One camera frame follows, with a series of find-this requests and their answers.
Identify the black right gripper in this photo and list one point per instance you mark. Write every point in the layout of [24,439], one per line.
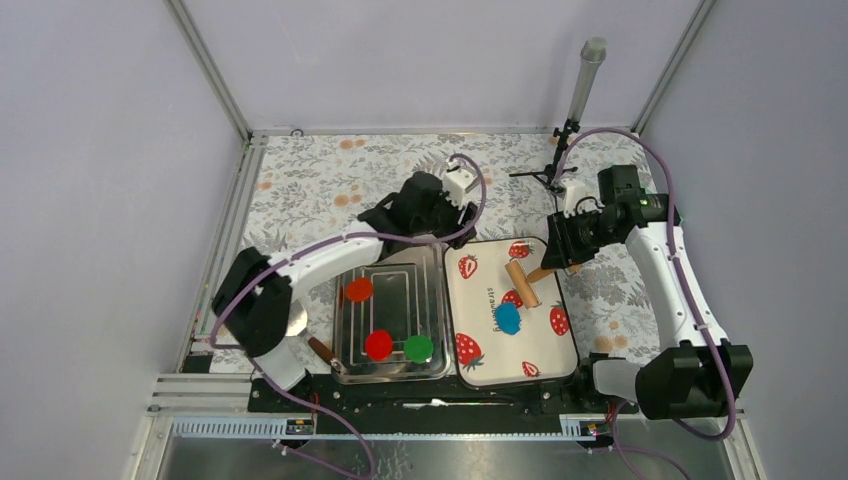
[561,250]

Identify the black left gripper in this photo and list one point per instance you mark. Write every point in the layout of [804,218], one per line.
[456,215]

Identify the wooden double-ended dough roller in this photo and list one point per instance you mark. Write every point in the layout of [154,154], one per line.
[536,288]

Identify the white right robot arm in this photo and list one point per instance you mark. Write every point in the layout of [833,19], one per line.
[699,372]

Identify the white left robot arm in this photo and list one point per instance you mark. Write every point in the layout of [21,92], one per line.
[255,298]

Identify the blue dough piece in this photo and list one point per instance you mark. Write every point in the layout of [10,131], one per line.
[507,318]

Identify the orange dough disc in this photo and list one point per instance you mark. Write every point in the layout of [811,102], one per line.
[359,290]

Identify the green dough disc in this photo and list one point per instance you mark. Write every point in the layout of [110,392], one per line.
[418,349]

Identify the red dough disc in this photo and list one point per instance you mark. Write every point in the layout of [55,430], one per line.
[379,345]

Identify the stainless steel baking tray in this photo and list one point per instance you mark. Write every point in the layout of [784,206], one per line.
[409,299]

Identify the white strawberry print tray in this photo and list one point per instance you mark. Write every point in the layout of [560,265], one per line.
[544,349]

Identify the floral table mat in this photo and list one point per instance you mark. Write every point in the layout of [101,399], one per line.
[311,187]

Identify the silver microphone on stand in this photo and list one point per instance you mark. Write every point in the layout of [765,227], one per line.
[592,56]

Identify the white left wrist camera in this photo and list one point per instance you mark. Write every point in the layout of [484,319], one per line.
[458,184]

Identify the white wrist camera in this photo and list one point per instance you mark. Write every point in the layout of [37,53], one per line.
[458,184]
[573,192]

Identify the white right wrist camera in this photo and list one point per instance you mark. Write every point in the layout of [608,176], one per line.
[573,192]

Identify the metal spatula wooden handle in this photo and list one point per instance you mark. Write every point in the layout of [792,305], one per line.
[297,326]

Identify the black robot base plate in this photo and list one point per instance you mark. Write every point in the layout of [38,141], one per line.
[443,407]

